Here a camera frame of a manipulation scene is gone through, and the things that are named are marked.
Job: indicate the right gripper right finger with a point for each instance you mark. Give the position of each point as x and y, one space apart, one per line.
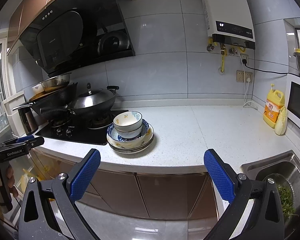
222 174

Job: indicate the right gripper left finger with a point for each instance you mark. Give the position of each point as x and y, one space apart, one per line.
81 175

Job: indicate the blue patterned shallow bowl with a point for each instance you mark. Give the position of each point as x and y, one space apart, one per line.
112 133

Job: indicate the white bowl blue leaf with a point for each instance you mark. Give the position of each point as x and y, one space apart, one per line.
128 121

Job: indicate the person's left hand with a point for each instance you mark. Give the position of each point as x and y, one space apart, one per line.
11 181

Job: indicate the black glass gas stove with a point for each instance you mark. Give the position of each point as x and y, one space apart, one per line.
82 129

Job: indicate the green vegetables in sink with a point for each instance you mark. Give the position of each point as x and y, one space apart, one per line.
287 202

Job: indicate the stainless steel sink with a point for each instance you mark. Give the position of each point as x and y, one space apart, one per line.
285 170

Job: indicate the pale cabbage piece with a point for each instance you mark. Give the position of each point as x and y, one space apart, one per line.
281 124

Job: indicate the small white floral bowl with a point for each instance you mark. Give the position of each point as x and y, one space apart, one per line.
37 89

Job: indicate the black ridged frying pan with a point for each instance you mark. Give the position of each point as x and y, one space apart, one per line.
52 104

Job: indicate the black lidded wok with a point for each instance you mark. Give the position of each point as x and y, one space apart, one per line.
88 103

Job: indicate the yellow detergent bottle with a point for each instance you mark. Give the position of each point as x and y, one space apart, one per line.
274 102

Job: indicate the steel bowl on pan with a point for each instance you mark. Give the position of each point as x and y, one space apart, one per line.
57 81

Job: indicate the white microwave oven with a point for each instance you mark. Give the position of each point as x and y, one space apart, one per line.
292 101

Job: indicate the yellow gas valve pipe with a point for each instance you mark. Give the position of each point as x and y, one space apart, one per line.
224 52

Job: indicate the black range hood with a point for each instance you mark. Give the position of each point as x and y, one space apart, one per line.
64 35

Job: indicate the white gas water heater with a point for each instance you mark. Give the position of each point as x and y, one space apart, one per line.
229 22

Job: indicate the beige wall socket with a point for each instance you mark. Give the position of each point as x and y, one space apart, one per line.
242 76

